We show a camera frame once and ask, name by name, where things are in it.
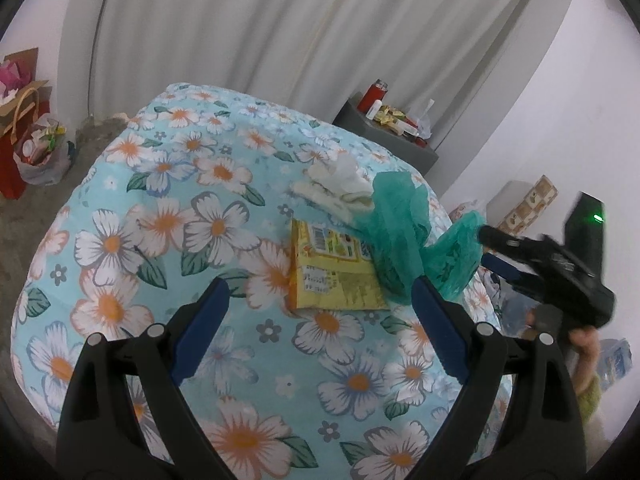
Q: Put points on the floral blue bed sheet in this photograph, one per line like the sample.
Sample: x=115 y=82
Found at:
x=150 y=220

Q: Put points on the person's right forearm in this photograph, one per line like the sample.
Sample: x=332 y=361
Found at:
x=590 y=400

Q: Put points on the white curtain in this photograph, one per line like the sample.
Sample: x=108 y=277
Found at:
x=250 y=25

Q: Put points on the green plastic bag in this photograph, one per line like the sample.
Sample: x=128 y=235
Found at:
x=400 y=230

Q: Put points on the brown cardboard box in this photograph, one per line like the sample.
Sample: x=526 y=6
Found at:
x=25 y=60

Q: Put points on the crumpled white tissue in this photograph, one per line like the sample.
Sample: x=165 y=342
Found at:
x=335 y=185

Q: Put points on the clear plastic bag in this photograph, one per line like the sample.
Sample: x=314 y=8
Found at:
x=424 y=120

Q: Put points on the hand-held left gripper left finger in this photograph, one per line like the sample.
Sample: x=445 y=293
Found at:
x=200 y=330

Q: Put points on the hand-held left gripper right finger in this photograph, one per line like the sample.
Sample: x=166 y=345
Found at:
x=440 y=330

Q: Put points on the patterned box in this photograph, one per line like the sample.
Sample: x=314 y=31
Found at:
x=532 y=205

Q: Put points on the blue plastic bag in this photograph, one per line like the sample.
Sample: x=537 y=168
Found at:
x=617 y=360

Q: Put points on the red bottle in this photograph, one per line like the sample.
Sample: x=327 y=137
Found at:
x=372 y=95

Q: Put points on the grey nightstand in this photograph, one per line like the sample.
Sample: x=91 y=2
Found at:
x=395 y=145

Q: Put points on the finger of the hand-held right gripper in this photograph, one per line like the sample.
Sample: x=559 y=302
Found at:
x=500 y=266
x=500 y=240

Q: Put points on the grey pipe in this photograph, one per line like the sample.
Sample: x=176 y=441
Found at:
x=100 y=25

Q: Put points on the yellow wrapper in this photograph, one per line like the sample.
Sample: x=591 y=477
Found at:
x=391 y=115

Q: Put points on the yellow snack packet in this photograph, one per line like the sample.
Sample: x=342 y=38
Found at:
x=335 y=275

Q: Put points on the grey plastic bag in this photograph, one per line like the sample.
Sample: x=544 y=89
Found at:
x=42 y=170

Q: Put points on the person's right hand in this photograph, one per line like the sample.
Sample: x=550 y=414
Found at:
x=584 y=350

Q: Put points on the red paper bag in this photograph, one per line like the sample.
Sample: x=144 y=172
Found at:
x=10 y=165

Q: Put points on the small white bottle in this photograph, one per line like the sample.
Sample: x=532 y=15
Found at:
x=375 y=110

